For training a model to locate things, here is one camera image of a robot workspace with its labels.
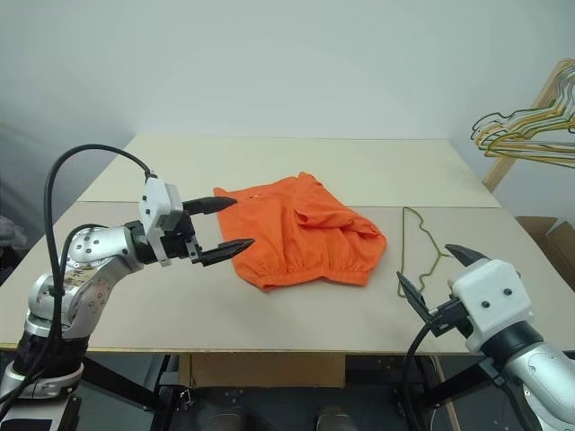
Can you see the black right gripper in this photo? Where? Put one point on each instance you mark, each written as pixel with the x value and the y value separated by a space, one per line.
pixel 449 316

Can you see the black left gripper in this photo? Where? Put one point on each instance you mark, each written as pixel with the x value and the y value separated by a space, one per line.
pixel 176 244

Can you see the orange shorts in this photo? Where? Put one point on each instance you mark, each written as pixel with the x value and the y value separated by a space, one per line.
pixel 278 233

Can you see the wooden hanger rack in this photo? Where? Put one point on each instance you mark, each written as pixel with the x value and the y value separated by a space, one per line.
pixel 498 173

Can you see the open brown cardboard box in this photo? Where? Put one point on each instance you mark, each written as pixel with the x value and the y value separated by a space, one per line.
pixel 557 242

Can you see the flat cardboard sheet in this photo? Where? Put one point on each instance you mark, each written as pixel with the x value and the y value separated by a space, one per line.
pixel 260 370

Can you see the dark rounded shape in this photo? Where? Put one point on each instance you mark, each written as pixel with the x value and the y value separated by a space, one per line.
pixel 332 419
pixel 228 419

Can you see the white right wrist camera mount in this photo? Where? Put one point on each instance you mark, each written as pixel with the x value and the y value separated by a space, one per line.
pixel 494 296

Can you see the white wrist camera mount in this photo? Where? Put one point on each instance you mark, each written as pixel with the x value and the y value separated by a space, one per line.
pixel 155 197
pixel 494 296

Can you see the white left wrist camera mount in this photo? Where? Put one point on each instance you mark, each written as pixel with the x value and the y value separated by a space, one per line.
pixel 155 197

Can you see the black metal table frame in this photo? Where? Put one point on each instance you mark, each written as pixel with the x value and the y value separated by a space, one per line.
pixel 117 377

